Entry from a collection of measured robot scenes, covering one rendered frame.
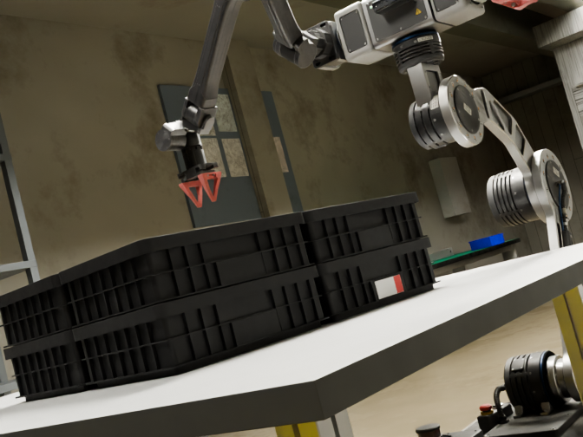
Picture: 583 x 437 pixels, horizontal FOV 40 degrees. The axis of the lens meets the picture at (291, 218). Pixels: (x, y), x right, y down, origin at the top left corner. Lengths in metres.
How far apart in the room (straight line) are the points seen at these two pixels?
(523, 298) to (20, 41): 4.20
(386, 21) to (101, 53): 3.41
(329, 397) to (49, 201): 4.09
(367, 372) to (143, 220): 4.42
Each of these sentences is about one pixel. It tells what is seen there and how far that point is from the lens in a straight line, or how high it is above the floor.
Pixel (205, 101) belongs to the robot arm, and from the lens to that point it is 2.06.
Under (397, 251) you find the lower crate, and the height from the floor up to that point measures 0.80.
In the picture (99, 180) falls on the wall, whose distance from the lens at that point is 5.08.
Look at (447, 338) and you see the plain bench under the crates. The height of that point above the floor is 0.68.
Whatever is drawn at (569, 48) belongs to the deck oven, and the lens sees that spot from 7.36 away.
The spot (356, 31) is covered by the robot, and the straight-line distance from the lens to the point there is 2.35.
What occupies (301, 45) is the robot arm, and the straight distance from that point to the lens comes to 2.22.
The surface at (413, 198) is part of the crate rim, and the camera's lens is 1.87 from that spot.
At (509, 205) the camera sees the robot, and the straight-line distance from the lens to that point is 2.60.
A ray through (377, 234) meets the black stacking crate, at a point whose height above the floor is 0.85.
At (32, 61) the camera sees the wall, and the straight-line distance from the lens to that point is 5.10.
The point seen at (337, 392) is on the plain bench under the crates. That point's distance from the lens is 0.81.
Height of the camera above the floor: 0.79
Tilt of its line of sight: 5 degrees up
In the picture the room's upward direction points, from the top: 15 degrees counter-clockwise
